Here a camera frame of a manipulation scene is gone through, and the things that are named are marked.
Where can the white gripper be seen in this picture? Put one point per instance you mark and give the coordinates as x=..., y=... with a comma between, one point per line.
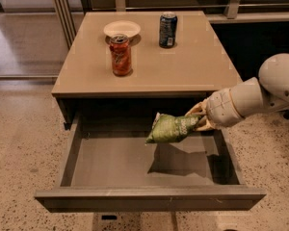
x=219, y=108

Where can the green jalapeno chip bag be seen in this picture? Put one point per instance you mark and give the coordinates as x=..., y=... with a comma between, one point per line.
x=169, y=128

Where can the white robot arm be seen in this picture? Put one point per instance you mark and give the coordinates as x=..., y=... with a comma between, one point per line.
x=269, y=92

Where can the grey drawer cabinet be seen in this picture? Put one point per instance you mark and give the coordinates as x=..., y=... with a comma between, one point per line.
x=197, y=63

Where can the open grey top drawer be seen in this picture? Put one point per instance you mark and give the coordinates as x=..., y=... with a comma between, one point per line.
x=109, y=167

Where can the dark blue soda can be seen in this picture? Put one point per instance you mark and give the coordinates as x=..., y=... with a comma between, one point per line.
x=167, y=31

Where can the orange soda can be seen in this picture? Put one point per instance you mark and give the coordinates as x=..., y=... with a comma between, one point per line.
x=121, y=54

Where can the white paper plate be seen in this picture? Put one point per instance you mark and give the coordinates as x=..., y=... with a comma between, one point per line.
x=128, y=28

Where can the metal window frame rails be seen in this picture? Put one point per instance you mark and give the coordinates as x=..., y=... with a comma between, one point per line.
x=221, y=11

